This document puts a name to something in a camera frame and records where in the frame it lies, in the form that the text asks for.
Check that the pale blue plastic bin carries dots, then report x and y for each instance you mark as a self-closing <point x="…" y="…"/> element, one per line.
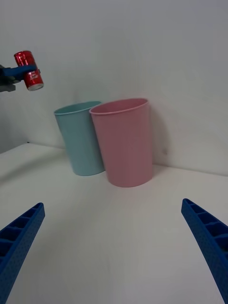
<point x="80" y="140"/>

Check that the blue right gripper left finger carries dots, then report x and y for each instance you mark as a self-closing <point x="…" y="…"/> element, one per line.
<point x="22" y="240"/>

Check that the pink plastic bin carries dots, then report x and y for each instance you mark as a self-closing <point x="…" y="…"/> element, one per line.
<point x="126" y="147"/>

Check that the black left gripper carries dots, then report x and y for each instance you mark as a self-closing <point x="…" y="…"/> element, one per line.
<point x="6" y="84"/>

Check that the red drink can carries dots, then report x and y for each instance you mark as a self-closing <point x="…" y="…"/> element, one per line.
<point x="33" y="79"/>

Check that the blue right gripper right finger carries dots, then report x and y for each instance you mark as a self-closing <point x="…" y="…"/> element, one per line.
<point x="209" y="240"/>

